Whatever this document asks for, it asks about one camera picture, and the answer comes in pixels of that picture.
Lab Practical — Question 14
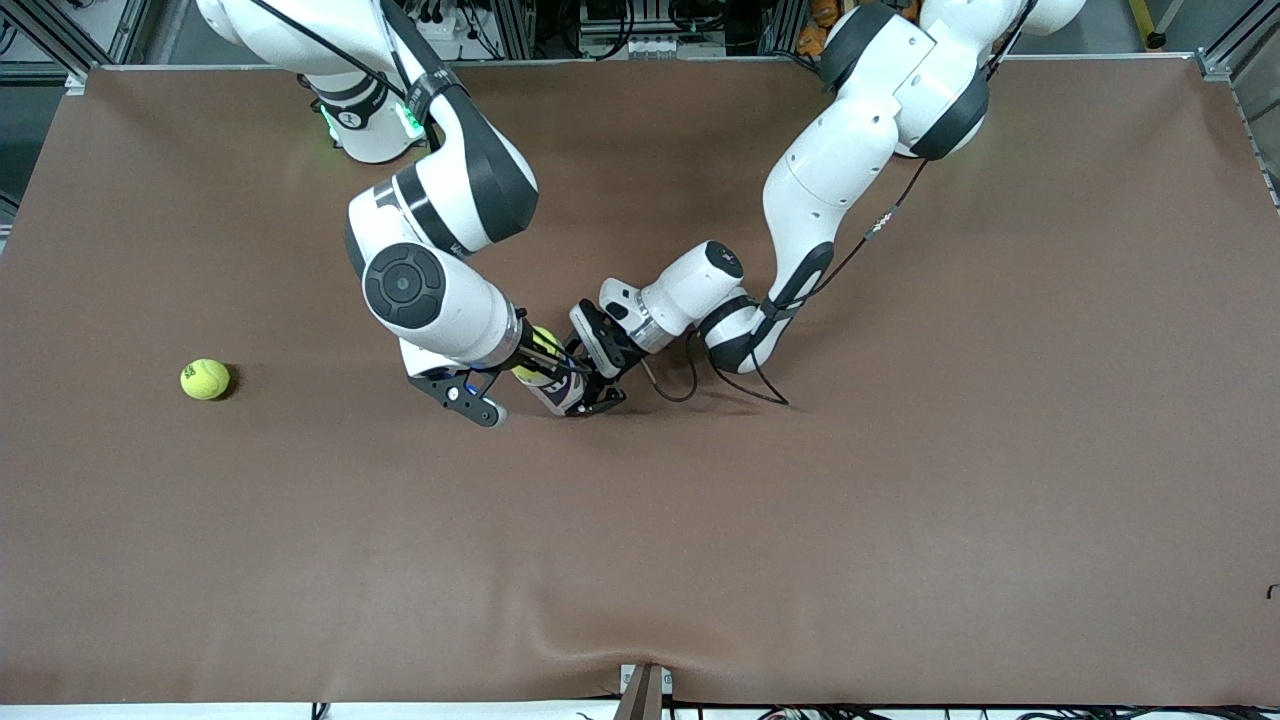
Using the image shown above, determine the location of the bag of orange objects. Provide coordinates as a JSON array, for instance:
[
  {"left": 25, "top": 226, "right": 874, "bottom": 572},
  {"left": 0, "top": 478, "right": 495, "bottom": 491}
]
[{"left": 797, "top": 0, "right": 923, "bottom": 56}]

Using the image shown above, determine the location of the aluminium frame profile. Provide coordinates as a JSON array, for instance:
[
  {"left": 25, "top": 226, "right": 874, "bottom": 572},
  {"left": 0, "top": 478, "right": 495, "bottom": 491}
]
[
  {"left": 0, "top": 0, "right": 151, "bottom": 86},
  {"left": 1195, "top": 0, "right": 1280, "bottom": 81}
]

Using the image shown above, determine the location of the yellow pole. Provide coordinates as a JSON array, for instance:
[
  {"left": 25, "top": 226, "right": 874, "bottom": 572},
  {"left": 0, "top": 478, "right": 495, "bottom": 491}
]
[{"left": 1128, "top": 0, "right": 1169, "bottom": 51}]

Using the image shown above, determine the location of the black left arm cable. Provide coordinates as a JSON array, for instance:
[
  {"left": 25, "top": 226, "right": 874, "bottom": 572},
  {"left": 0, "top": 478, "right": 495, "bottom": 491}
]
[{"left": 640, "top": 0, "right": 1036, "bottom": 407}]

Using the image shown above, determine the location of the yellow tennis ball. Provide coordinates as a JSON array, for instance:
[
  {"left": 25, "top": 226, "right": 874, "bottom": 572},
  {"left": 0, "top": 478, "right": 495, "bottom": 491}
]
[
  {"left": 180, "top": 358, "right": 232, "bottom": 402},
  {"left": 512, "top": 325, "right": 563, "bottom": 383}
]

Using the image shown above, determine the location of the clear plastic tennis ball can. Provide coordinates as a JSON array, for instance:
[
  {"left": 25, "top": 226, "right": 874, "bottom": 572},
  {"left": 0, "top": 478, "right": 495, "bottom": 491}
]
[{"left": 515, "top": 335, "right": 606, "bottom": 417}]

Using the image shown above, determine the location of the white power strip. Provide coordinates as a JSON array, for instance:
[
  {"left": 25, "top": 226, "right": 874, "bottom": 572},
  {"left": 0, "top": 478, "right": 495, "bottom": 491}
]
[{"left": 412, "top": 0, "right": 471, "bottom": 43}]

